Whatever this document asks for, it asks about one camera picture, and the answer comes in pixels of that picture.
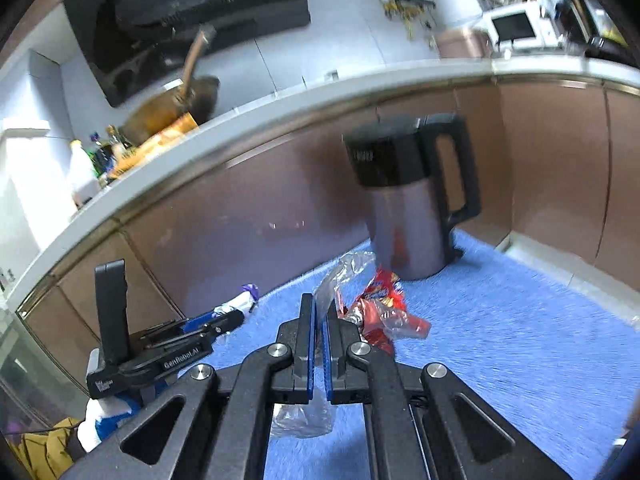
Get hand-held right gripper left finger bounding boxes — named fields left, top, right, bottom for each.
left=60, top=294, right=321, bottom=480

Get brown kitchen cabinets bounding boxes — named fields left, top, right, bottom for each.
left=15, top=80, right=640, bottom=391

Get white plastic bottle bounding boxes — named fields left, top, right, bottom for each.
left=67, top=140, right=101, bottom=206

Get wok with wooden handle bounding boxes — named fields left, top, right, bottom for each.
left=122, top=27, right=221, bottom=143

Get clear plastic bag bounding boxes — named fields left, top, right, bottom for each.
left=270, top=251, right=378, bottom=440

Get red snack wrapper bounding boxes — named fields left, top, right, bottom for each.
left=345, top=267, right=432, bottom=356

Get person's left hand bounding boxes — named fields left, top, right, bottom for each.
left=79, top=391, right=152, bottom=454

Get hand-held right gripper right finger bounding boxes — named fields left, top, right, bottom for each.
left=322, top=310, right=573, bottom=480

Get dark sauce bottle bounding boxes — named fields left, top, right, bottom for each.
left=106, top=126, right=134, bottom=160

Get white microwave oven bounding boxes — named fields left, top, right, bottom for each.
left=482, top=2, right=545, bottom=52

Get white blue purple wrapper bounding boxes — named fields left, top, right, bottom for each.
left=212, top=284, right=261, bottom=318

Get white kitchen countertop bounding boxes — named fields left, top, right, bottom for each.
left=0, top=55, right=640, bottom=311

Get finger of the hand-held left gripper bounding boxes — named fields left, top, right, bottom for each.
left=180, top=309, right=246, bottom=346

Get orange food package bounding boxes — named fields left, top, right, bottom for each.
left=107, top=112, right=201, bottom=181

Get black grey electric kettle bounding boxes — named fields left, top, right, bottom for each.
left=342, top=114, right=482, bottom=282

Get blue fleece blanket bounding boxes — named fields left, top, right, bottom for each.
left=185, top=232, right=640, bottom=480

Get yellow clothing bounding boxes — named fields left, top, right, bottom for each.
left=7, top=417, right=83, bottom=480

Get pink box container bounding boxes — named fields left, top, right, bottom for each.
left=435, top=29, right=493, bottom=60

